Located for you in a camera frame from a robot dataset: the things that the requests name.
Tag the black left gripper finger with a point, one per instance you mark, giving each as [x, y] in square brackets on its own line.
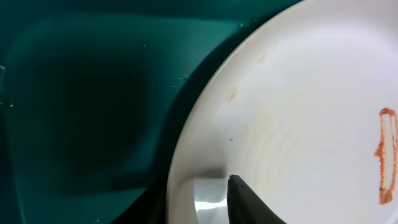
[245, 207]

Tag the white plate with thin smear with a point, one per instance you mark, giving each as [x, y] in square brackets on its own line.
[305, 112]

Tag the blue plastic tray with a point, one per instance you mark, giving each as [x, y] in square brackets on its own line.
[94, 95]

